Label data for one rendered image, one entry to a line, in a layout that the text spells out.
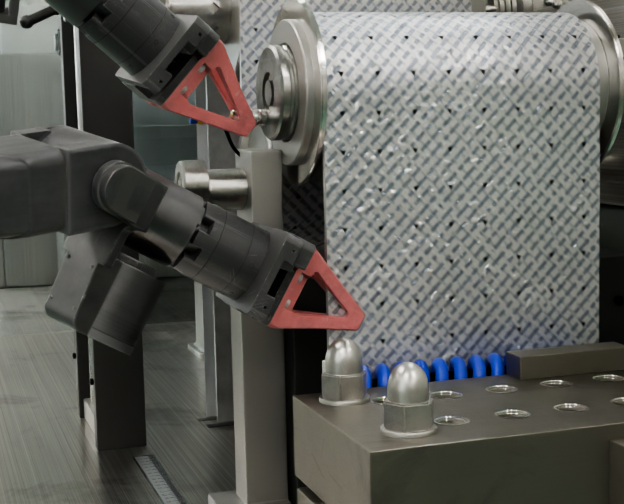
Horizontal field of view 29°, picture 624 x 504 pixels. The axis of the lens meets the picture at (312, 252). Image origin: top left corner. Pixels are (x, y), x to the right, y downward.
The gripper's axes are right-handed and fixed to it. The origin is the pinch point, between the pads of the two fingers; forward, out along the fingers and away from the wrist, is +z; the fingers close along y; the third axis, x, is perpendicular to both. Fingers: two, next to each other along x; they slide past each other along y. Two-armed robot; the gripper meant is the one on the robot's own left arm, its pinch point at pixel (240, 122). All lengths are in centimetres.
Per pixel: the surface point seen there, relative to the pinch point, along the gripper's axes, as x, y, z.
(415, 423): -10.3, 26.7, 13.0
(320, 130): 2.6, 7.7, 2.8
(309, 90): 4.5, 6.5, 0.6
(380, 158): 4.1, 7.9, 8.0
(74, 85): -3.8, -40.9, -4.6
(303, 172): -0.1, 3.9, 5.3
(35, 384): -35, -57, 18
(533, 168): 11.8, 8.6, 18.5
